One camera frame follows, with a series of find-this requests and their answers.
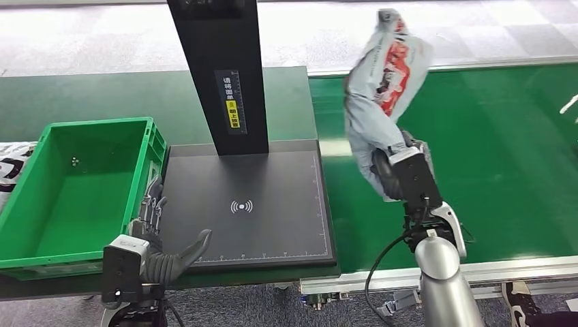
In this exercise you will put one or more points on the aluminium conveyor frame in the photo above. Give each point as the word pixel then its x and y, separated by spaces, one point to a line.
pixel 519 268

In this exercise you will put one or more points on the white package with black print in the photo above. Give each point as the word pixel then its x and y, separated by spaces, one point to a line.
pixel 13 167

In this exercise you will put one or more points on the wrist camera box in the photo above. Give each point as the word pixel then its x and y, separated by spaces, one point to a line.
pixel 122 266
pixel 417 178

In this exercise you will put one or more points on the green conveyor belt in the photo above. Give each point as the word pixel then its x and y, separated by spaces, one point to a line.
pixel 496 158

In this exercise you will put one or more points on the dark green table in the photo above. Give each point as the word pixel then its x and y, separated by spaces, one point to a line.
pixel 113 95

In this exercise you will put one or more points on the person's shoe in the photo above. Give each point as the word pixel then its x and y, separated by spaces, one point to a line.
pixel 519 302

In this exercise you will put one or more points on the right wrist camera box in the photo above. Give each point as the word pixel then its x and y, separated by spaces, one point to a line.
pixel 417 178

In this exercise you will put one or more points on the yellow and black column label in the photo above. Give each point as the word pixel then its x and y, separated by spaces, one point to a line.
pixel 231 101

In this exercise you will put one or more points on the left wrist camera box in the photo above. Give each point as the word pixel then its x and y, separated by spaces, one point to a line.
pixel 122 266

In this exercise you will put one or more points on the white package with red print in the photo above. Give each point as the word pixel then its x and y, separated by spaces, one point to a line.
pixel 375 104

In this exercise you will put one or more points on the black scanner base plate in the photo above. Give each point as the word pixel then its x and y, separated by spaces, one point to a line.
pixel 271 216

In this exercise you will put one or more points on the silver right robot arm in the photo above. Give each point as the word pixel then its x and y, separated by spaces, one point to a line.
pixel 442 280

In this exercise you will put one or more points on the black scanner column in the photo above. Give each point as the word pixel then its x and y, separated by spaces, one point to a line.
pixel 221 45

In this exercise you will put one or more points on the connector box under conveyor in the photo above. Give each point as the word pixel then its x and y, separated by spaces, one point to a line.
pixel 323 300

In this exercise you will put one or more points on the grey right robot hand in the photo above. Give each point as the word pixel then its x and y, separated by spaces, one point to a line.
pixel 386 176

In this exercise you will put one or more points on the green plastic crate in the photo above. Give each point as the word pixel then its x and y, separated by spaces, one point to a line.
pixel 86 203

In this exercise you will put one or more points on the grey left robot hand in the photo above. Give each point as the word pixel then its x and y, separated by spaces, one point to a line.
pixel 171 264

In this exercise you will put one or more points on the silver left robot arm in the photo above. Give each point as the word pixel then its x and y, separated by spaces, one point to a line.
pixel 135 313

